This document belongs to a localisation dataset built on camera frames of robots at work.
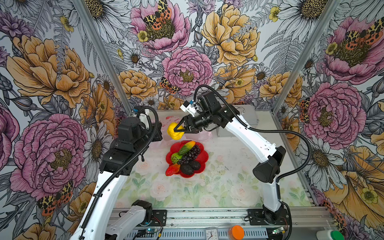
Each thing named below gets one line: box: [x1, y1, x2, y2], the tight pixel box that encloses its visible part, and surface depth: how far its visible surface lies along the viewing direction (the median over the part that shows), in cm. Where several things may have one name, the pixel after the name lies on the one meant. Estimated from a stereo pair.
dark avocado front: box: [180, 163, 194, 176], surface depth 87 cm
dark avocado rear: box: [188, 160, 201, 171], surface depth 89 cm
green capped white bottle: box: [316, 230, 345, 240], surface depth 65 cm
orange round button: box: [227, 225, 245, 240], surface depth 63 cm
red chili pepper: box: [165, 164, 181, 176], surface depth 82 cm
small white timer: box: [205, 227, 220, 240], surface depth 70 cm
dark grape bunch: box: [177, 145, 201, 165], surface depth 93 cm
